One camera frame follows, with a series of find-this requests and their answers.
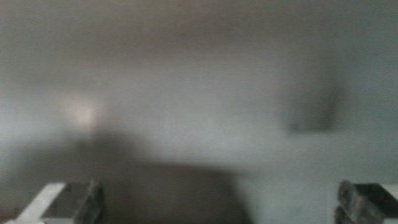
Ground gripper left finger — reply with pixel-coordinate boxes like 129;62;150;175
10;181;106;224

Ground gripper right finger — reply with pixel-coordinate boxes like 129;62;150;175
333;181;398;224

